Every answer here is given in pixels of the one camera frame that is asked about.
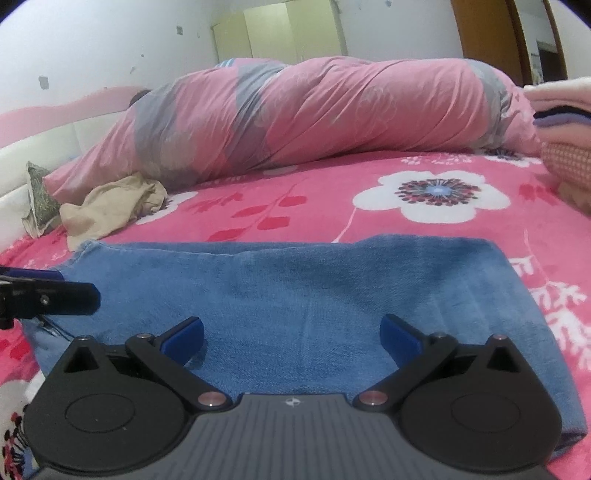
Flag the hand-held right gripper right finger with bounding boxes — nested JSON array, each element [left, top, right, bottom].
[[353, 314, 532, 411]]

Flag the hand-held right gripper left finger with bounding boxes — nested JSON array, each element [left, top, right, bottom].
[[61, 315, 234, 411]]

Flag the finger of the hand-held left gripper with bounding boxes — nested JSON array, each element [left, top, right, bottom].
[[0, 265, 64, 283], [0, 279, 101, 329]]

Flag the blue fleece-lined jeans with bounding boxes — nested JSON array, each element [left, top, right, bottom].
[[21, 234, 589, 457]]

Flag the stack of folded clothes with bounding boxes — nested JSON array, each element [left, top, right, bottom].
[[523, 76, 591, 213]]

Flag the green floral pillow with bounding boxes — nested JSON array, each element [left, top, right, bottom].
[[21, 161, 63, 239]]

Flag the crumpled beige garment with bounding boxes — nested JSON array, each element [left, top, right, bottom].
[[59, 172, 169, 252]]

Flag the pink and white headboard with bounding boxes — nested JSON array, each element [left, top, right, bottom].
[[0, 85, 153, 252]]

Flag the pink floral bed sheet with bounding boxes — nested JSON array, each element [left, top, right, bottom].
[[0, 147, 591, 480]]

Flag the pink and grey quilt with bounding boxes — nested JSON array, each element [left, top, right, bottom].
[[42, 55, 543, 205]]

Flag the brown wooden door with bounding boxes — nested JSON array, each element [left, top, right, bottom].
[[450, 0, 532, 86]]

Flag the pale yellow wardrobe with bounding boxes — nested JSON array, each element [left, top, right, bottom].
[[211, 0, 349, 70]]

